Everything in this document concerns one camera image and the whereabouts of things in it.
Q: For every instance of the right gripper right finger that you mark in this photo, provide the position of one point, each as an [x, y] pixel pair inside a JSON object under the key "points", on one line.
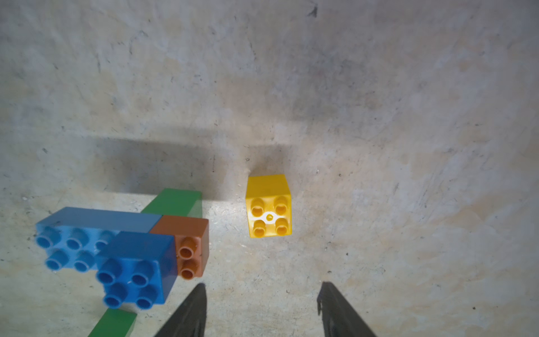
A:
{"points": [[339, 318]]}

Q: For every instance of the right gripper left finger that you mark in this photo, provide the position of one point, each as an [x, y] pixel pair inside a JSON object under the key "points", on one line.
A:
{"points": [[189, 319]]}

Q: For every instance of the dark blue lego brick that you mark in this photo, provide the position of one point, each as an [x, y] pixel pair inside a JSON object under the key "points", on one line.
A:
{"points": [[138, 268]]}

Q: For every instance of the orange lego brick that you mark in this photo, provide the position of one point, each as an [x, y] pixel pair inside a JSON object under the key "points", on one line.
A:
{"points": [[191, 237]]}

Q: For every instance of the green lego brick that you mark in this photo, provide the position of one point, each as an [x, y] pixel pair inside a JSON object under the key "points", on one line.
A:
{"points": [[173, 202], [114, 323]]}

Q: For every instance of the yellow lego brick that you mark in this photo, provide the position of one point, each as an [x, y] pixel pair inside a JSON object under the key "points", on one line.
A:
{"points": [[268, 206]]}

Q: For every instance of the light blue long lego brick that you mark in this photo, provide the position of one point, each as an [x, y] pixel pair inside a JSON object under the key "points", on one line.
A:
{"points": [[72, 237]]}

